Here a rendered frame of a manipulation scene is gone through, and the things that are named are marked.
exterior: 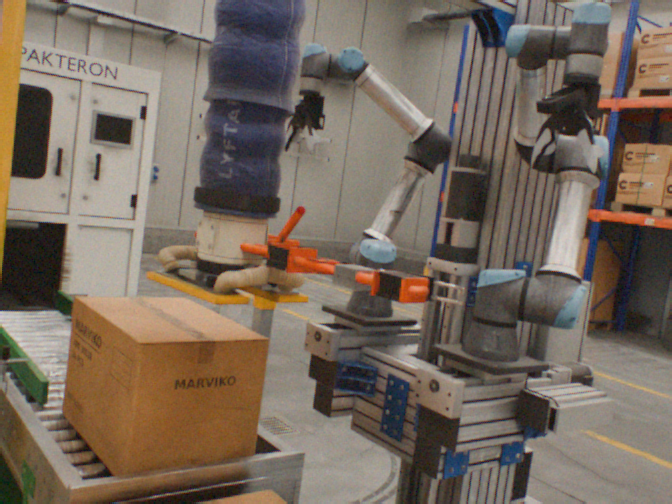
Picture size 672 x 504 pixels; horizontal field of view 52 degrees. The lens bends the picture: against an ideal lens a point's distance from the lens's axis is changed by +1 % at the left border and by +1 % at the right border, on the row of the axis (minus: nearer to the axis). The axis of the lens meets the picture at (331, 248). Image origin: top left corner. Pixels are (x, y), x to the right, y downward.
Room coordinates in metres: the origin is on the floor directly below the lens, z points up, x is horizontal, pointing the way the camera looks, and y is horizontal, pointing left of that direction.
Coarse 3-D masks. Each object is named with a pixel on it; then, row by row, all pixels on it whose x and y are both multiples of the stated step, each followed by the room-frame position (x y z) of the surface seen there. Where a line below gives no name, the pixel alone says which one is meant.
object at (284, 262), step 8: (272, 248) 1.59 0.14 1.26; (280, 248) 1.57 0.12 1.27; (288, 248) 1.65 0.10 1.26; (296, 248) 1.56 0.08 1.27; (304, 248) 1.58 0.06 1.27; (272, 256) 1.60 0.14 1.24; (280, 256) 1.58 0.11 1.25; (288, 256) 1.56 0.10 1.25; (296, 256) 1.57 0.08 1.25; (304, 256) 1.58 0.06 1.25; (312, 256) 1.60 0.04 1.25; (272, 264) 1.58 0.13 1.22; (280, 264) 1.56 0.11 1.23; (288, 264) 1.55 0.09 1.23; (288, 272) 1.55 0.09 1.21; (296, 272) 1.57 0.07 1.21; (304, 272) 1.59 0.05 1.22
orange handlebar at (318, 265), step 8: (272, 240) 1.93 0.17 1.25; (288, 240) 1.98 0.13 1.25; (240, 248) 1.71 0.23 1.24; (248, 248) 1.69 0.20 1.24; (256, 248) 1.67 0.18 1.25; (264, 248) 1.65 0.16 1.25; (264, 256) 1.64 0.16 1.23; (296, 264) 1.55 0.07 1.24; (304, 264) 1.53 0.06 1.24; (312, 264) 1.51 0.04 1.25; (320, 264) 1.50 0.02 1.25; (328, 264) 1.48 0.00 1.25; (312, 272) 1.51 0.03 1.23; (320, 272) 1.50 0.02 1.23; (328, 272) 1.47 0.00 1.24; (360, 280) 1.40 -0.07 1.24; (368, 280) 1.38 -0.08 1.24; (416, 288) 1.31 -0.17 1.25; (424, 288) 1.32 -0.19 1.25; (416, 296) 1.31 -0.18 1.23; (424, 296) 1.32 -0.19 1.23
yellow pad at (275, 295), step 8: (240, 288) 1.82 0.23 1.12; (248, 288) 1.80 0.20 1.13; (256, 288) 1.78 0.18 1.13; (272, 288) 1.78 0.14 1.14; (264, 296) 1.75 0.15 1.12; (272, 296) 1.72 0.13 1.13; (280, 296) 1.71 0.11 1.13; (288, 296) 1.72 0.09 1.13; (296, 296) 1.74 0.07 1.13; (304, 296) 1.76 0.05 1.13
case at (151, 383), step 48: (96, 336) 2.04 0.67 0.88; (144, 336) 1.84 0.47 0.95; (192, 336) 1.91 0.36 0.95; (240, 336) 1.99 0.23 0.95; (96, 384) 2.00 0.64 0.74; (144, 384) 1.78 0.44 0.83; (192, 384) 1.87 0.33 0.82; (240, 384) 1.96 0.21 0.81; (96, 432) 1.97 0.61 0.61; (144, 432) 1.79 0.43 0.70; (192, 432) 1.88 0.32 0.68; (240, 432) 1.97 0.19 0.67
